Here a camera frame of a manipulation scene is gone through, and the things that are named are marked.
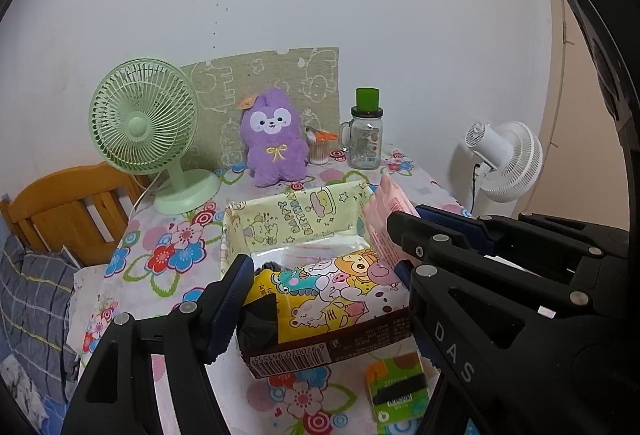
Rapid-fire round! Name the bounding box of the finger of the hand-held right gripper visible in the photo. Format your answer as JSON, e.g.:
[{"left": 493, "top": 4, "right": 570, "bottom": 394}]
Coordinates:
[
  {"left": 386, "top": 210, "right": 627, "bottom": 386},
  {"left": 415, "top": 205, "right": 629, "bottom": 247}
]

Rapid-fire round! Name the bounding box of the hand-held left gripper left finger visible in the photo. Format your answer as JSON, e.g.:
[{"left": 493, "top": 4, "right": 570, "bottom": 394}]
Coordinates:
[{"left": 60, "top": 255, "right": 256, "bottom": 435}]

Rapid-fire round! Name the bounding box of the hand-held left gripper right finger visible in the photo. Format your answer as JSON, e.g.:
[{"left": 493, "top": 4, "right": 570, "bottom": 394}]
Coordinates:
[{"left": 393, "top": 259, "right": 444, "bottom": 372}]

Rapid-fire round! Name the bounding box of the pink mask packet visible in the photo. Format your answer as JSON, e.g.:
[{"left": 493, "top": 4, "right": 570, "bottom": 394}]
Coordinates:
[{"left": 362, "top": 174, "right": 418, "bottom": 268}]

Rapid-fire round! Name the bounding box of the brown cartoon snack box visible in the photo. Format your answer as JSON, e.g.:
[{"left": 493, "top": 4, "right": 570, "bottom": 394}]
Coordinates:
[{"left": 237, "top": 247, "right": 418, "bottom": 378}]

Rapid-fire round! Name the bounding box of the yellow printed storage box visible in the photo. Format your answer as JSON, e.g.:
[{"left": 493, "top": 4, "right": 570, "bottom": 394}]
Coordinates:
[{"left": 220, "top": 180, "right": 416, "bottom": 286}]

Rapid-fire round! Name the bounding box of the floral tablecloth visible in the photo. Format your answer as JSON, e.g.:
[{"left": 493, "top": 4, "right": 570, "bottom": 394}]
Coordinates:
[{"left": 67, "top": 142, "right": 476, "bottom": 435}]

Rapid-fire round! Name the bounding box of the white standing fan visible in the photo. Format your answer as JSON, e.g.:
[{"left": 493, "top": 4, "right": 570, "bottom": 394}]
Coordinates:
[{"left": 462, "top": 119, "right": 544, "bottom": 203}]

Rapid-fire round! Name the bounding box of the glass mug with green lid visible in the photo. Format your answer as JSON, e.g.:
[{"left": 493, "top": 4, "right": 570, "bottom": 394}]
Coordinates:
[{"left": 339, "top": 86, "right": 385, "bottom": 170}]

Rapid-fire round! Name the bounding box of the clear cotton swab jar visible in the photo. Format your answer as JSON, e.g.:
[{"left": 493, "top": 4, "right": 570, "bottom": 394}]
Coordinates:
[{"left": 306, "top": 129, "right": 335, "bottom": 166}]

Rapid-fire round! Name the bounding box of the white blanket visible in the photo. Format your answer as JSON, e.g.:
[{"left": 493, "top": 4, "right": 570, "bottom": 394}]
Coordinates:
[{"left": 62, "top": 242, "right": 131, "bottom": 346}]

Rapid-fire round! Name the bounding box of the purple plush toy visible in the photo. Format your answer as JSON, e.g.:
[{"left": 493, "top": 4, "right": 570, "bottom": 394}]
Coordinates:
[{"left": 239, "top": 86, "right": 308, "bottom": 188}]

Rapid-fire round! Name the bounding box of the beige door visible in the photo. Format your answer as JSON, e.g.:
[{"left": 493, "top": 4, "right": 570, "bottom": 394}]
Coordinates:
[{"left": 531, "top": 0, "right": 632, "bottom": 236}]

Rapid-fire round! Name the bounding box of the grey plaid pillow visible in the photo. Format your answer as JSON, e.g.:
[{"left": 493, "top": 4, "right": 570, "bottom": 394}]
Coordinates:
[{"left": 0, "top": 235, "right": 81, "bottom": 416}]

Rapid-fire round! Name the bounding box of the green printed board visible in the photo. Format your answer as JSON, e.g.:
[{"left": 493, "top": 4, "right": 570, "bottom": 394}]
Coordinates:
[{"left": 180, "top": 46, "right": 341, "bottom": 176}]

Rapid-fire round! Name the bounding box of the green desk fan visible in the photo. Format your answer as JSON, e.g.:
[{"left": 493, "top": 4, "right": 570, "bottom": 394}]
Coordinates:
[{"left": 89, "top": 58, "right": 222, "bottom": 216}]

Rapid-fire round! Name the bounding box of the wooden bed headboard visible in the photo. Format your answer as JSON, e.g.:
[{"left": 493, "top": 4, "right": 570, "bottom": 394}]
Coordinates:
[{"left": 2, "top": 162, "right": 151, "bottom": 266}]

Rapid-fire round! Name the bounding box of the black curved object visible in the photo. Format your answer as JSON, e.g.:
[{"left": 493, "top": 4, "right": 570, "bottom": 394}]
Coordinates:
[{"left": 545, "top": 0, "right": 640, "bottom": 226}]

